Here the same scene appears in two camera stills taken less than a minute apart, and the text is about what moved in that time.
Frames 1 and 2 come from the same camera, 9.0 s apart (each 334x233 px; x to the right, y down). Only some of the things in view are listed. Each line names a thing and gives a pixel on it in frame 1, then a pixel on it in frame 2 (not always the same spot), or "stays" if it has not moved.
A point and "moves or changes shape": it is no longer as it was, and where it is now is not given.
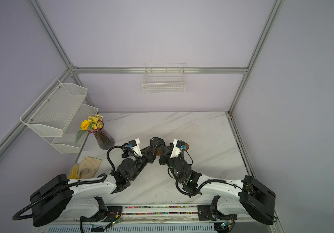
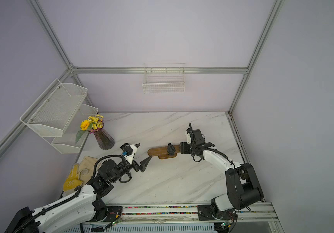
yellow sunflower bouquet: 90,125 stays
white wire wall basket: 163,77 stays
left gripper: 147,154 → 142,165
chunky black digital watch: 156,141 moves or changes shape
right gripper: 165,157 → 184,148
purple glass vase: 105,141 stays
